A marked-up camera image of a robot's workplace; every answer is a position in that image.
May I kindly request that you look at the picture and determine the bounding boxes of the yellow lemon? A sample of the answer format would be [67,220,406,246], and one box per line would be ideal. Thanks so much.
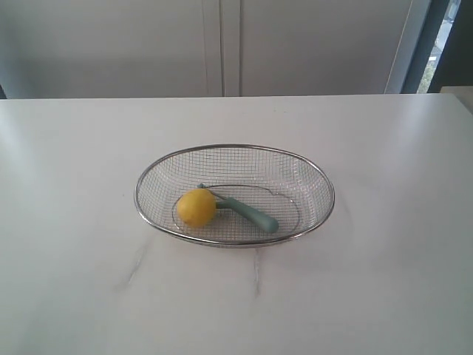
[177,189,217,228]

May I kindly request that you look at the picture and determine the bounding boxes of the steel wire mesh basket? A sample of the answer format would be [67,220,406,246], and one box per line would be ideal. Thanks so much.
[134,143,335,248]

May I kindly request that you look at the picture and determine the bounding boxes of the teal handled peeler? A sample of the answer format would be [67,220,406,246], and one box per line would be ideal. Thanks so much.
[197,183,279,234]

